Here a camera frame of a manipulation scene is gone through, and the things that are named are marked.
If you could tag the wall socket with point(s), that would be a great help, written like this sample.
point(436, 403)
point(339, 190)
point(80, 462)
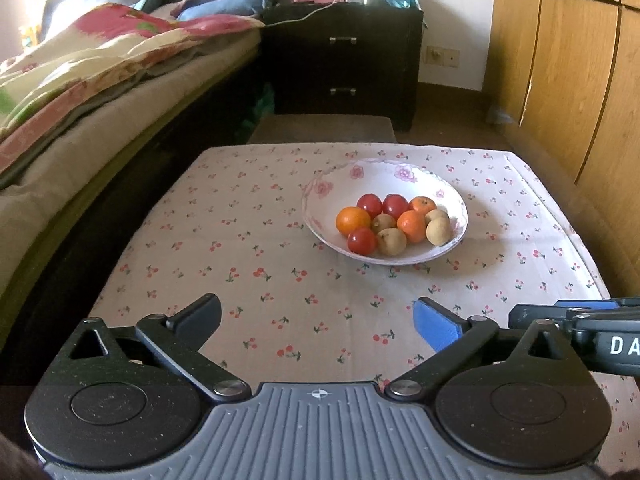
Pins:
point(442, 56)

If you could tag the green bag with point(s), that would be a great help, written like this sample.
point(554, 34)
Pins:
point(261, 107)

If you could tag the dark wooden nightstand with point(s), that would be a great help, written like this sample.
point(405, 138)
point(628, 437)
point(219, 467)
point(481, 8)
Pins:
point(300, 70)

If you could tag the small red tomato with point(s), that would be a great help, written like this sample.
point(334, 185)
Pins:
point(369, 205)

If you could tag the white floral plate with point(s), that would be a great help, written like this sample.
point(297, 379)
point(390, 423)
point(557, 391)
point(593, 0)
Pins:
point(385, 180)

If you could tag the red tomato with stem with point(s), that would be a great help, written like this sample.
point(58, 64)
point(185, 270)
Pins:
point(395, 206)

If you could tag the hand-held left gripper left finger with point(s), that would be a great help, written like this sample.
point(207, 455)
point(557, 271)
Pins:
point(197, 319)

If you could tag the cherry print tablecloth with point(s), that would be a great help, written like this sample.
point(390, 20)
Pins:
point(250, 240)

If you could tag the blue pillow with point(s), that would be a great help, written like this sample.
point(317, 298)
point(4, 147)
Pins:
point(225, 4)

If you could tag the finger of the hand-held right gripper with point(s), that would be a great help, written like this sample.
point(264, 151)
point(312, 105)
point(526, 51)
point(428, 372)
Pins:
point(537, 314)
point(595, 304)

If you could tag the wooden wardrobe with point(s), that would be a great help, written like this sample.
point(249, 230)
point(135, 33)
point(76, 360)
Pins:
point(565, 85)

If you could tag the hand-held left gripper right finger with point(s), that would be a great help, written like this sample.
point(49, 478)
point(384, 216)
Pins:
point(436, 324)

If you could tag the floral blanket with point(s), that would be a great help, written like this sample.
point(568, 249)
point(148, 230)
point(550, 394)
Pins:
point(100, 55)

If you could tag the large orange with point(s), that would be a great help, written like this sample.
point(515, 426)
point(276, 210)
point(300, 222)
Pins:
point(353, 220)

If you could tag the brown kiwi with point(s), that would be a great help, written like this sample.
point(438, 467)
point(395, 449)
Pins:
point(384, 222)
point(391, 242)
point(437, 214)
point(439, 233)

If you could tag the bed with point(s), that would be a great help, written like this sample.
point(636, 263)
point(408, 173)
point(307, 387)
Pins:
point(100, 160)

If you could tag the large red tomato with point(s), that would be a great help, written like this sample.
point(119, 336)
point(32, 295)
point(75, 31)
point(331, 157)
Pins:
point(362, 241)

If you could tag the brown upholstered bench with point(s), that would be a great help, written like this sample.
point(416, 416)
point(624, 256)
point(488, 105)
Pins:
point(320, 129)

